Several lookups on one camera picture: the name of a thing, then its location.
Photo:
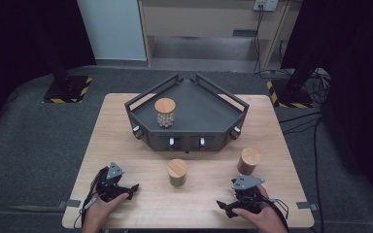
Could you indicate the grey tape piece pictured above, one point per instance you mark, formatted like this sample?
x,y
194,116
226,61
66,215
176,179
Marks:
x,y
70,203
307,206

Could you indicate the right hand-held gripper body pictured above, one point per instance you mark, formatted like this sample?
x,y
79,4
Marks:
x,y
247,197

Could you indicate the black stand with striped base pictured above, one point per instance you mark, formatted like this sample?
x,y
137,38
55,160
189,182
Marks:
x,y
67,90
293,97

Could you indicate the white panel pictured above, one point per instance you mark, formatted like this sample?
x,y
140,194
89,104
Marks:
x,y
113,29

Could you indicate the glass jar of green beans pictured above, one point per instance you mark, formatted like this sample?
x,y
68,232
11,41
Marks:
x,y
177,168

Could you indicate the white power outlet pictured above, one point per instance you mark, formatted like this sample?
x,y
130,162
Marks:
x,y
266,4

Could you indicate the person's right hand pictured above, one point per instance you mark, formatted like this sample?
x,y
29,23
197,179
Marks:
x,y
267,221

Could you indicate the glass jar of red berries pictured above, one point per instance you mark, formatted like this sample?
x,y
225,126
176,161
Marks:
x,y
250,157

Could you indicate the person's left hand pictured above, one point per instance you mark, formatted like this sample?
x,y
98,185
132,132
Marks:
x,y
98,215

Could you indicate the glass jar of beige nuts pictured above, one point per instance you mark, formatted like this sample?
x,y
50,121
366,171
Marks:
x,y
165,106

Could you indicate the black corner rack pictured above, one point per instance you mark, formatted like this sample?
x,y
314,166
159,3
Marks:
x,y
200,110

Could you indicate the black curtain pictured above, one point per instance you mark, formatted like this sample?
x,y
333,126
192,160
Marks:
x,y
19,48
356,81

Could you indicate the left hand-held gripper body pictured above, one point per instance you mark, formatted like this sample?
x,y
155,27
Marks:
x,y
110,187

